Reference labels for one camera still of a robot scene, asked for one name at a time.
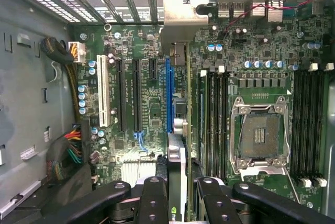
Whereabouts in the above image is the red and black twisted wire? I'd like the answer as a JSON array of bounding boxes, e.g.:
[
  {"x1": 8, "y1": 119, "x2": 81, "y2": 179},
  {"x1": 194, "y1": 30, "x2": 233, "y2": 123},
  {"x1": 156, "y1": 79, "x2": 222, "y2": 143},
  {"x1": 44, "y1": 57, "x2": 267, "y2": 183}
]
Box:
[{"x1": 224, "y1": 0, "x2": 316, "y2": 38}]

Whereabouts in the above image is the metal socket cover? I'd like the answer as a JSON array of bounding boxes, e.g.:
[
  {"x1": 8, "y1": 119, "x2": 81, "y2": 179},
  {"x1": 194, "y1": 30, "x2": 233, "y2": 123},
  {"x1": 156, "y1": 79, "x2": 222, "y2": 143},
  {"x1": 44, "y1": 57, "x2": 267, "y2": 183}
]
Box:
[{"x1": 237, "y1": 160, "x2": 287, "y2": 177}]

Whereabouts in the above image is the silver rear port housing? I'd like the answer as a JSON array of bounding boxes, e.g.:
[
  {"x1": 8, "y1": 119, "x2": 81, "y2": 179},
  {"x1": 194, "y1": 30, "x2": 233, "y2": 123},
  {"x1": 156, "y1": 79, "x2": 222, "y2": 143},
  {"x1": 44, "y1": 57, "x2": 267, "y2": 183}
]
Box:
[
  {"x1": 217, "y1": 0, "x2": 247, "y2": 18},
  {"x1": 266, "y1": 0, "x2": 285, "y2": 23},
  {"x1": 250, "y1": 0, "x2": 267, "y2": 17}
]

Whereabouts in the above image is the black sleeved power wire bundle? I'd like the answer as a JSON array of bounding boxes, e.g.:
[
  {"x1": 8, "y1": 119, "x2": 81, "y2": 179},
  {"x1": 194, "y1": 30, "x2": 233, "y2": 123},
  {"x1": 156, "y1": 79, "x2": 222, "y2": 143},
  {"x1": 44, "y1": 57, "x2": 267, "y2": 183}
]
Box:
[{"x1": 40, "y1": 37, "x2": 87, "y2": 121}]

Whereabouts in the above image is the silver chipset heat sink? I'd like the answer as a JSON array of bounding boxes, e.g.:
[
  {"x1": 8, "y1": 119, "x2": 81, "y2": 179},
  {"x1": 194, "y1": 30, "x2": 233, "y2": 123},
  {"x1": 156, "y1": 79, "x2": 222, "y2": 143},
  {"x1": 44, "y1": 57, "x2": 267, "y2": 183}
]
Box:
[{"x1": 120, "y1": 159, "x2": 159, "y2": 186}]

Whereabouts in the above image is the green motherboard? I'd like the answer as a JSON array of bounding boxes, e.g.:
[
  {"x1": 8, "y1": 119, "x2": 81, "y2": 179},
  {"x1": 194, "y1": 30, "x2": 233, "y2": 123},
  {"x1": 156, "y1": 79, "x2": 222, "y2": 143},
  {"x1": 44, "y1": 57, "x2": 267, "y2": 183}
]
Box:
[{"x1": 70, "y1": 0, "x2": 329, "y2": 218}]

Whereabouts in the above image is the white expansion slot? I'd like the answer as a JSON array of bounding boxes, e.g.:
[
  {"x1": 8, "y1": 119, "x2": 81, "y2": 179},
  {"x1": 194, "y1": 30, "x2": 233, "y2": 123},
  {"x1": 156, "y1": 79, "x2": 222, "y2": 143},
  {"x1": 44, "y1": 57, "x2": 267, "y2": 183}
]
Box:
[{"x1": 96, "y1": 54, "x2": 110, "y2": 128}]

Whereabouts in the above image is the thin metal locking lever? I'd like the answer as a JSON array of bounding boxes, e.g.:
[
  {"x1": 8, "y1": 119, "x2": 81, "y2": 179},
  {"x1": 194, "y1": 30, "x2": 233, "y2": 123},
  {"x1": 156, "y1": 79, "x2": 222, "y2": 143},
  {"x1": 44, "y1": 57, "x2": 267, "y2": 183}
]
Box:
[{"x1": 284, "y1": 166, "x2": 301, "y2": 205}]

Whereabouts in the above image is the CPU socket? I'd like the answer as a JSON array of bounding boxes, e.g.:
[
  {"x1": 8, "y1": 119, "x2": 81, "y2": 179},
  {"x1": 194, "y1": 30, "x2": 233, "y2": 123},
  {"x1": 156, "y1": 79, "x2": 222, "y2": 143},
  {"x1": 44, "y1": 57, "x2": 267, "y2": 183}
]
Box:
[{"x1": 229, "y1": 95, "x2": 291, "y2": 175}]

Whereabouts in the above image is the blue expansion slot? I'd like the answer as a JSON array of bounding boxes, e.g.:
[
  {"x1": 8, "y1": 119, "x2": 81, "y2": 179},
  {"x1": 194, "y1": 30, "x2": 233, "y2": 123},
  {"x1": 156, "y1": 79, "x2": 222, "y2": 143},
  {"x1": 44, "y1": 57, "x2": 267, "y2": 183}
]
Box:
[{"x1": 164, "y1": 55, "x2": 175, "y2": 133}]

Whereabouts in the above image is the black RAM slot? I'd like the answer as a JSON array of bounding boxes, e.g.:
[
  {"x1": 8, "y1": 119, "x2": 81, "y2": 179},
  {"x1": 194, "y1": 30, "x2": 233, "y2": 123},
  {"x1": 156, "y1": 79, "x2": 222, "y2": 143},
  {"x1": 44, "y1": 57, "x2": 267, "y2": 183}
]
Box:
[
  {"x1": 221, "y1": 71, "x2": 230, "y2": 180},
  {"x1": 316, "y1": 63, "x2": 328, "y2": 188},
  {"x1": 308, "y1": 63, "x2": 317, "y2": 188},
  {"x1": 292, "y1": 71, "x2": 301, "y2": 183},
  {"x1": 215, "y1": 65, "x2": 222, "y2": 180},
  {"x1": 207, "y1": 66, "x2": 216, "y2": 180},
  {"x1": 300, "y1": 69, "x2": 309, "y2": 187}
]

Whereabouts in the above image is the short black expansion slot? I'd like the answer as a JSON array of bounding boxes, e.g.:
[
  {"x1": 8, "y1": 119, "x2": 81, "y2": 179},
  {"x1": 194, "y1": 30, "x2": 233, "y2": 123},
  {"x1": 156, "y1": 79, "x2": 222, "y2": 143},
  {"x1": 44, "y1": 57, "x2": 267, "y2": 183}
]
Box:
[{"x1": 149, "y1": 58, "x2": 158, "y2": 81}]

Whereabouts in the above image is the multicolour power wire bundle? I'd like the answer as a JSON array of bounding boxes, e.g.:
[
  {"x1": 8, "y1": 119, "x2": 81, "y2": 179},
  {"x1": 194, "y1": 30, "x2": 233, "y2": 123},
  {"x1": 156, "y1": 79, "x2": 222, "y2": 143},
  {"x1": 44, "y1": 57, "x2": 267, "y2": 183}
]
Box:
[{"x1": 46, "y1": 119, "x2": 91, "y2": 183}]

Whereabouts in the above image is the long black expansion slot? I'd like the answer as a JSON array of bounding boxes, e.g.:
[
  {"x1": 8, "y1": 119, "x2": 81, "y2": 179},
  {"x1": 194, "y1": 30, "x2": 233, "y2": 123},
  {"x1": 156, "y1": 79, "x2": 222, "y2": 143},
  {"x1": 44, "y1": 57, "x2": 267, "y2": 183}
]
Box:
[
  {"x1": 115, "y1": 59, "x2": 128, "y2": 133},
  {"x1": 131, "y1": 59, "x2": 143, "y2": 133}
]

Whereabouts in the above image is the grey open PC case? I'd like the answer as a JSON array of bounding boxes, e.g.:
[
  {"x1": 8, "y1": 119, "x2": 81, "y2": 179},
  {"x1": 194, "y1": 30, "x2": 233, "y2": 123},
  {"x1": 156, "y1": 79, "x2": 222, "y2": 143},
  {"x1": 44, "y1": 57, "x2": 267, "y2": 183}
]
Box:
[{"x1": 0, "y1": 0, "x2": 335, "y2": 224}]

